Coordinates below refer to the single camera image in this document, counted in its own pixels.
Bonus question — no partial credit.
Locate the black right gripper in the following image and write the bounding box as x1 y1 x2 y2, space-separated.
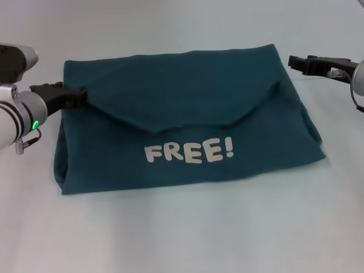
287 55 359 84

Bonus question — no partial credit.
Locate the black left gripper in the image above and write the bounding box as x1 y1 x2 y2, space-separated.
29 81 88 117

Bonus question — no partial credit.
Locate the blue shirt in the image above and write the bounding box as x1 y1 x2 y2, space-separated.
53 43 326 197

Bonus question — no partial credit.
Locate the silver right elbow connector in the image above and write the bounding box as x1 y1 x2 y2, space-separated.
326 68 347 80

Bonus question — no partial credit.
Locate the dark left wrist cable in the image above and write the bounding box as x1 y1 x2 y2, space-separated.
23 128 43 143

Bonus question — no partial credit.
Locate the silver left camera mount bracket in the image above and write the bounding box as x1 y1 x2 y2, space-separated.
0 83 19 102

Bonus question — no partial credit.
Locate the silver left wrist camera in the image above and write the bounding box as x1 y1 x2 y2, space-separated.
0 42 40 85

